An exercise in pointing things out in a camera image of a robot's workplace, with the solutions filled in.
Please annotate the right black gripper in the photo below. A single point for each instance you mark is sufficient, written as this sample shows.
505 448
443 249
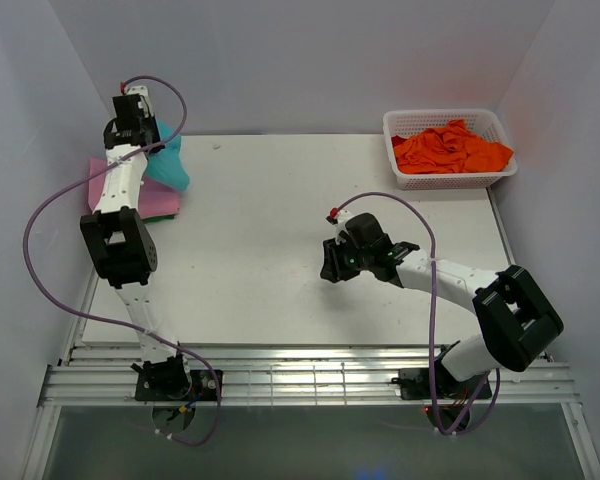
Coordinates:
332 269

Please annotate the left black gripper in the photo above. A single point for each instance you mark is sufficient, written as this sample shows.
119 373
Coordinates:
152 122

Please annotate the teal t shirt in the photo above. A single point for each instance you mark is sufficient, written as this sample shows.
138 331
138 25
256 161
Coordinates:
166 168

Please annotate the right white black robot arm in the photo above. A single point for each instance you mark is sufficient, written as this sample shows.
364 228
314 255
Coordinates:
517 321

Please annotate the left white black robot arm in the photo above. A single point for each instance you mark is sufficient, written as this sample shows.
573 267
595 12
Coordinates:
120 246

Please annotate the folded pink t shirt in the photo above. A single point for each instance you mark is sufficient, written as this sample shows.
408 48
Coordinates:
155 200

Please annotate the folded green t shirt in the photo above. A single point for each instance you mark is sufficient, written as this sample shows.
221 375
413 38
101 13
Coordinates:
160 218

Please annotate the orange t shirt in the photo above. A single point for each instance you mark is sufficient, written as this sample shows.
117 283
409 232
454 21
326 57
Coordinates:
451 149

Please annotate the white plastic basket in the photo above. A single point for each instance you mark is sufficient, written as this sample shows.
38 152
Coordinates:
408 123

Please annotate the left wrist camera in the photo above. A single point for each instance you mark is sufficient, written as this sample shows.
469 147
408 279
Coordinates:
139 96

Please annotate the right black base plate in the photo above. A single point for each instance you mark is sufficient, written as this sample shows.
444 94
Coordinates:
414 385

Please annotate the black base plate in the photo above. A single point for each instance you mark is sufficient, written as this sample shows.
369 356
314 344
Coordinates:
203 386
414 385

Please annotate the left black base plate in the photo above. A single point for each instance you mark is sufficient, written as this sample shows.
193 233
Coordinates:
203 386

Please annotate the aluminium rail frame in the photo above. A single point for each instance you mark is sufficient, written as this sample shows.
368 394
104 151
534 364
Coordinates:
271 376

